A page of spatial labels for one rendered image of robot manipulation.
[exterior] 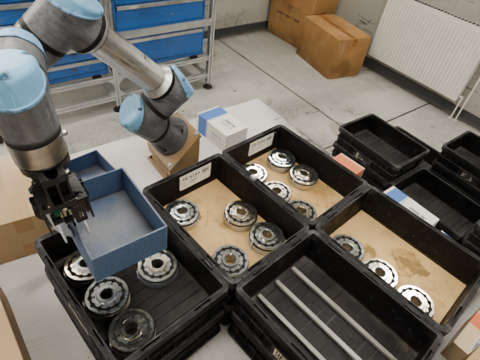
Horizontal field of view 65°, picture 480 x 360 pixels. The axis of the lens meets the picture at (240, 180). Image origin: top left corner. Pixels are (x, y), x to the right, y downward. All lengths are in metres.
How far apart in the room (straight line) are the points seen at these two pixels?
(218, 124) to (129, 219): 0.86
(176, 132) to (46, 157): 0.82
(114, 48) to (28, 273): 0.69
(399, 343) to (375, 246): 0.30
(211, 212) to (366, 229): 0.50
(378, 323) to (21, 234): 1.01
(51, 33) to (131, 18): 1.92
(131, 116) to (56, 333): 0.66
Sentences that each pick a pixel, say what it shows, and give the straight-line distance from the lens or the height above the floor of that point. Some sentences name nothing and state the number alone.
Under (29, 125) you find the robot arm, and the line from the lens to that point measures 0.56.
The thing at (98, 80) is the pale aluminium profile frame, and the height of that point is 0.29.
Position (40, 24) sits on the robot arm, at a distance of 1.00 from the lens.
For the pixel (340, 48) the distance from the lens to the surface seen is 3.87.
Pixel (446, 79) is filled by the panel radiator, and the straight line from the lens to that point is 3.93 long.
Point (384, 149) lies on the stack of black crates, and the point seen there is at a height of 0.49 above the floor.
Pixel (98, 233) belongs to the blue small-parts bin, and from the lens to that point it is 0.84.
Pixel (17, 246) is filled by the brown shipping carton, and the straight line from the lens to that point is 1.28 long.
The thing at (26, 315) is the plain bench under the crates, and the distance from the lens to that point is 1.21.
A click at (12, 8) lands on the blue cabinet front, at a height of 0.83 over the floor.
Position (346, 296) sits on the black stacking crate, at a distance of 1.10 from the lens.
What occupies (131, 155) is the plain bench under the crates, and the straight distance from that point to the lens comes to 1.59.
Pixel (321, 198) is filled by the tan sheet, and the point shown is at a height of 0.83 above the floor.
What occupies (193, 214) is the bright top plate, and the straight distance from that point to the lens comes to 1.13.
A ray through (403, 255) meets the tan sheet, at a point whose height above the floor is 0.83.
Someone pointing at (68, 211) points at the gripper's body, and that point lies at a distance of 0.68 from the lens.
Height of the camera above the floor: 1.71
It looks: 43 degrees down
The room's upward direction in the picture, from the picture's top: 9 degrees clockwise
